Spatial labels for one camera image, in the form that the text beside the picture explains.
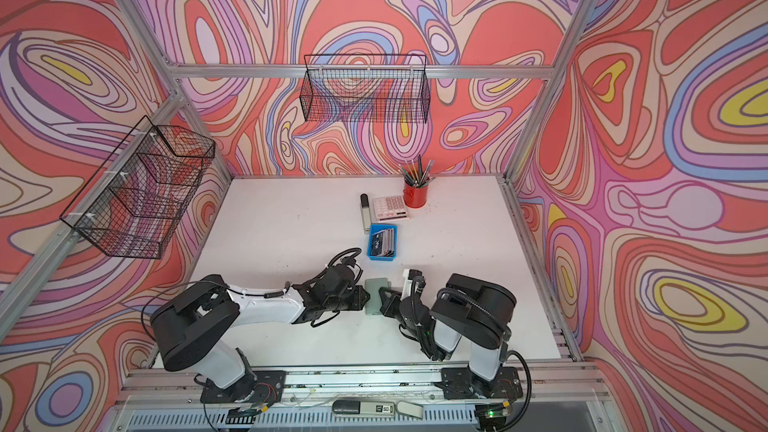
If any mint green card holder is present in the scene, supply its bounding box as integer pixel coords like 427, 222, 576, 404
364, 278, 391, 316

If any blue plastic card tray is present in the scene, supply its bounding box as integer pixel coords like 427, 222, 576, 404
367, 224, 397, 261

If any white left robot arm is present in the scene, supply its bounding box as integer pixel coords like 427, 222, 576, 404
142, 247, 370, 404

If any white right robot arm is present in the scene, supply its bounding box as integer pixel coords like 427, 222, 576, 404
378, 269, 526, 402

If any stack of cards in tray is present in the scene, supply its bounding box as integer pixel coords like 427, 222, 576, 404
371, 228, 395, 257

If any beige stapler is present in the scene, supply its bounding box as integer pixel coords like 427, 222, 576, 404
360, 193, 372, 234

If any pink desk calculator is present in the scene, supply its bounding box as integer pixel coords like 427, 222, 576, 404
372, 196, 408, 222

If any red metal pencil bucket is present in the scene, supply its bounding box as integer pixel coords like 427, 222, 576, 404
403, 183, 428, 209

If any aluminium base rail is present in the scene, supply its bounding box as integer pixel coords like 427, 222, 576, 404
105, 360, 623, 431

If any grey handheld device on rail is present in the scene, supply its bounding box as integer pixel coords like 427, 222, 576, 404
331, 399, 425, 419

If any black wire basket back wall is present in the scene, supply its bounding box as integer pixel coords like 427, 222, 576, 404
299, 53, 431, 124

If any black wire basket wall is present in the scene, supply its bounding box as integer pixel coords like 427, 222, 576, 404
299, 53, 431, 124
59, 116, 216, 259

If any black wire basket left wall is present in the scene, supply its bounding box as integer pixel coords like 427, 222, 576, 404
59, 116, 216, 259

